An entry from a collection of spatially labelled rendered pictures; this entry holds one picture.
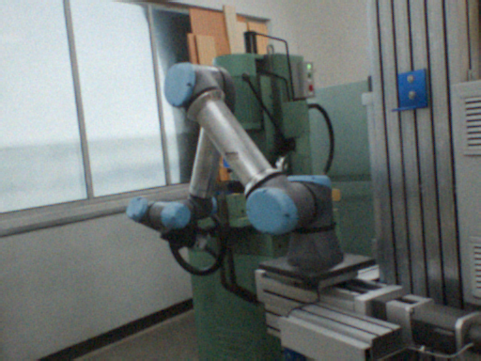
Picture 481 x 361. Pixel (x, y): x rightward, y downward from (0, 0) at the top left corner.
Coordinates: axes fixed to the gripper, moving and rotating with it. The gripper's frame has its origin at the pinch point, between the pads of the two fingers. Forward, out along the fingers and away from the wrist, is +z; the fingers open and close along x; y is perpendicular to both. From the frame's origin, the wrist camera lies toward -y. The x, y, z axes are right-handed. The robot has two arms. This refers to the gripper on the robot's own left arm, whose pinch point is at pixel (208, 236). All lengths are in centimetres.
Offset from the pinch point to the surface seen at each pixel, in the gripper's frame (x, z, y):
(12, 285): -137, 16, 35
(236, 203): 2.0, 7.6, -15.4
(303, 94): 0, 34, -77
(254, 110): -7, 13, -58
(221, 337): -17, 44, 31
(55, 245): -137, 31, 9
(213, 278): -19.5, 31.9, 10.0
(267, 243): 8.2, 24.1, -6.0
